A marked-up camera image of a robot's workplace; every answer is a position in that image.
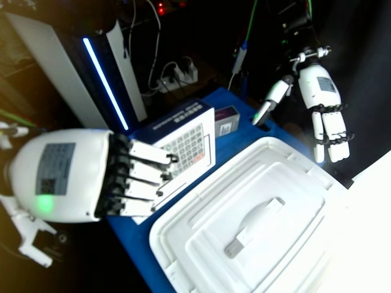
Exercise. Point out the white tower with blue light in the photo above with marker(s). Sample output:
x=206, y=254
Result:
x=67, y=79

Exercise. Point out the blue white calculator box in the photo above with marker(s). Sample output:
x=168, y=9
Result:
x=189, y=143

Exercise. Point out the blue fabric cloth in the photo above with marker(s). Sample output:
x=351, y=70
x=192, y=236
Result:
x=238, y=143

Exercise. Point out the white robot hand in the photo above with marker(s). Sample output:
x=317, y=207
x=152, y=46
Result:
x=317, y=88
x=61, y=168

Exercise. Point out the small maroon box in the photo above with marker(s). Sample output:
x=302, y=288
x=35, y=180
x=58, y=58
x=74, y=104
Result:
x=226, y=122

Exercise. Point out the black device with red lights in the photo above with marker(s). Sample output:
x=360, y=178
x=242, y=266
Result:
x=161, y=8

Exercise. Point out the white plastic lid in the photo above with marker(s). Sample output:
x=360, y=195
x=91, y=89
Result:
x=244, y=213

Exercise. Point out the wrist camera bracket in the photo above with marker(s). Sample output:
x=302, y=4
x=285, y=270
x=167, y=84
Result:
x=30, y=244

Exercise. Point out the white power strip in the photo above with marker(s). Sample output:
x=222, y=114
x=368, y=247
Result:
x=183, y=71

